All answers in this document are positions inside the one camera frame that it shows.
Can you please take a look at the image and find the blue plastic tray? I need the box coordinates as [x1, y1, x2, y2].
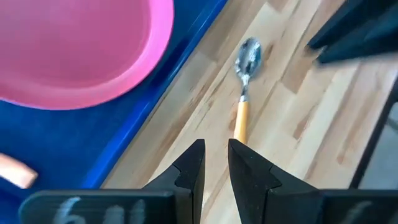
[0, 0, 229, 224]

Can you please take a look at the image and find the wooden-handled fork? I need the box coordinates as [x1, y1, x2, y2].
[0, 152, 39, 190]

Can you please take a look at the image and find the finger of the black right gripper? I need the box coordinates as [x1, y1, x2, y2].
[317, 12, 398, 65]
[306, 0, 398, 50]

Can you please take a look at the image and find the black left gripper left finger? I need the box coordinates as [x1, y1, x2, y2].
[18, 139, 206, 224]

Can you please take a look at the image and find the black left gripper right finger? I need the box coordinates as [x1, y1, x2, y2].
[228, 138, 398, 224]

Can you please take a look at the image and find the black aluminium table frame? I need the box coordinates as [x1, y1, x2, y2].
[349, 80, 398, 190]

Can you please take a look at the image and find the pink round plate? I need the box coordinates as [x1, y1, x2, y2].
[0, 0, 175, 111]

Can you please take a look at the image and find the wooden-handled metal spoon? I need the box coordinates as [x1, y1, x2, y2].
[233, 37, 263, 144]

